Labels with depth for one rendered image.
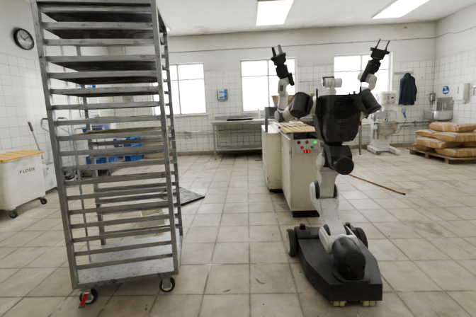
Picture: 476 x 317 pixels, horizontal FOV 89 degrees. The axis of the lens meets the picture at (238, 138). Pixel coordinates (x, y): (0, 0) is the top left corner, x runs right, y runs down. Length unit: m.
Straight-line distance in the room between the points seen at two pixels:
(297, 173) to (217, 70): 4.28
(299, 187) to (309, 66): 4.31
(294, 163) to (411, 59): 5.41
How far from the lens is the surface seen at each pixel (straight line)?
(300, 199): 2.67
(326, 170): 1.85
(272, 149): 3.19
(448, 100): 7.31
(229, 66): 6.31
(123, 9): 1.69
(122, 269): 1.99
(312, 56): 6.52
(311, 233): 2.09
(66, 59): 1.73
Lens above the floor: 1.18
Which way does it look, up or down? 7 degrees down
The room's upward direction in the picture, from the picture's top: 3 degrees counter-clockwise
